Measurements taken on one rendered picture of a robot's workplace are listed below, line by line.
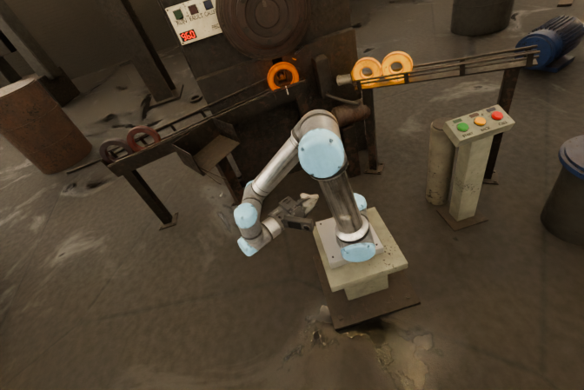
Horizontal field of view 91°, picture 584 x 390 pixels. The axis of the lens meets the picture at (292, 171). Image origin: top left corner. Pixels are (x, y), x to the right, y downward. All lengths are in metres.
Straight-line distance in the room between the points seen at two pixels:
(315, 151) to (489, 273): 1.15
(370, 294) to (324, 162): 0.90
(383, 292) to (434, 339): 0.26
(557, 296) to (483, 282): 0.26
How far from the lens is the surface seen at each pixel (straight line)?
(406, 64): 1.64
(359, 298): 1.50
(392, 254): 1.28
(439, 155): 1.60
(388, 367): 1.43
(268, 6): 1.53
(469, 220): 1.81
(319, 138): 0.71
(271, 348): 1.52
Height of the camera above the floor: 1.38
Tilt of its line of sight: 39 degrees down
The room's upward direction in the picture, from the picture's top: 18 degrees counter-clockwise
